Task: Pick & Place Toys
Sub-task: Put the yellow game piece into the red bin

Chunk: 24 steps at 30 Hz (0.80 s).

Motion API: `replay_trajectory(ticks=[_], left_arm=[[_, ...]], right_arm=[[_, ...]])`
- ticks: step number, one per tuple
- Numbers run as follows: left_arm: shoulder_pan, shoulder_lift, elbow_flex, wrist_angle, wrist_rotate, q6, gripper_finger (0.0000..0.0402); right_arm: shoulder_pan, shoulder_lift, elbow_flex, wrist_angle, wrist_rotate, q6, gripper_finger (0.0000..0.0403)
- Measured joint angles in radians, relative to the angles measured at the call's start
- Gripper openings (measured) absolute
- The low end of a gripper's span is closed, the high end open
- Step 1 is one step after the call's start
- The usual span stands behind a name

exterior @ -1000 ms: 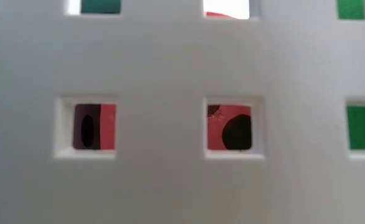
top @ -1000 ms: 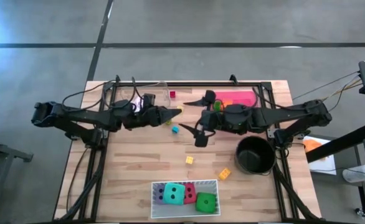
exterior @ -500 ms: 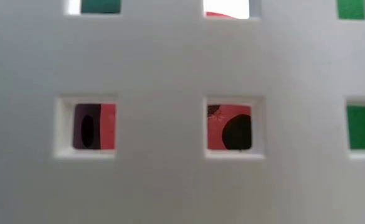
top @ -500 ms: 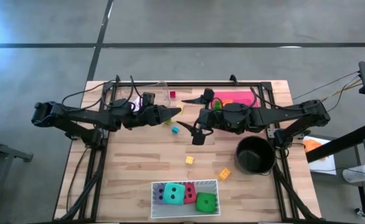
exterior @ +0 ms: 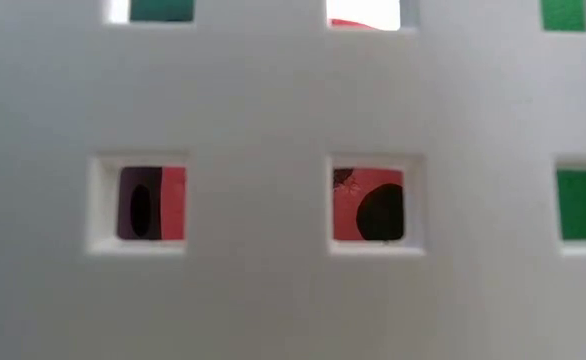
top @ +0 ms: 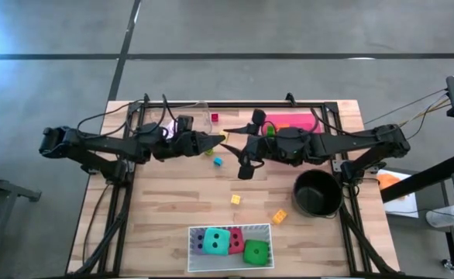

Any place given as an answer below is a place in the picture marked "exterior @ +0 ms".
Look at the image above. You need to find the white mesh basket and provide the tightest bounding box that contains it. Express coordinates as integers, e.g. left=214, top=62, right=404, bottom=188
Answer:
left=0, top=0, right=586, bottom=360

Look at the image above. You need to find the red foam die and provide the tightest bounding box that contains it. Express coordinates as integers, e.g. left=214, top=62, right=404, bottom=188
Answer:
left=160, top=17, right=405, bottom=243

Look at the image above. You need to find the purple foam die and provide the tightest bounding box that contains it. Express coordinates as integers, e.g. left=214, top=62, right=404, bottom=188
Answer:
left=117, top=167, right=164, bottom=241

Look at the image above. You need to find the teal foam die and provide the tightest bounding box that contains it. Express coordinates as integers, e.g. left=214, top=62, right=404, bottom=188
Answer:
left=129, top=0, right=195, bottom=23

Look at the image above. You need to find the green foam die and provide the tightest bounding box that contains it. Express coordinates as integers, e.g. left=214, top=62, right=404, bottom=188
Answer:
left=541, top=0, right=586, bottom=242

